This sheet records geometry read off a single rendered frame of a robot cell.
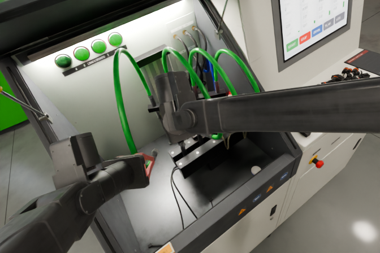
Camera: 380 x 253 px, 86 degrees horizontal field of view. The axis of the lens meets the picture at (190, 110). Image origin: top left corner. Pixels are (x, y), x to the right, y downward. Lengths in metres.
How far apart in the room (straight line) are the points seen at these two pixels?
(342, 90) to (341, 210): 1.65
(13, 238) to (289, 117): 0.31
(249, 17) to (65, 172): 0.67
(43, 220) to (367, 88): 0.35
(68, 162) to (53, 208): 0.10
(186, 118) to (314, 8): 0.80
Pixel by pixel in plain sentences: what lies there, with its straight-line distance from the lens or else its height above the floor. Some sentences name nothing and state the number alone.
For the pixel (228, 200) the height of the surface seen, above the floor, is 0.95.
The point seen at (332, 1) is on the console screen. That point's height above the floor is 1.27.
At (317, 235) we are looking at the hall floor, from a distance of 1.77.
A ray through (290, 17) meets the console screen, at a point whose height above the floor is 1.29.
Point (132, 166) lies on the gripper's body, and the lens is 0.45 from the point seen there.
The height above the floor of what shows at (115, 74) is 1.42.
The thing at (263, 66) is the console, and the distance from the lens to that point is 0.85.
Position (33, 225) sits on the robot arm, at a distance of 0.28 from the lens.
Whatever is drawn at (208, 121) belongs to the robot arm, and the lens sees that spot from 0.33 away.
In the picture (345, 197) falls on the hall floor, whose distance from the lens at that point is 1.93.
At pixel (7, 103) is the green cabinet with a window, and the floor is 0.40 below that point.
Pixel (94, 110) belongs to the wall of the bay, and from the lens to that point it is 0.89.
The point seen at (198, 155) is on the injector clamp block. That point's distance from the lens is 0.80.
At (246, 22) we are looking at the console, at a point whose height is 1.34.
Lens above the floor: 1.64
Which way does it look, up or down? 43 degrees down
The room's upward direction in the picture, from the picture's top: 15 degrees counter-clockwise
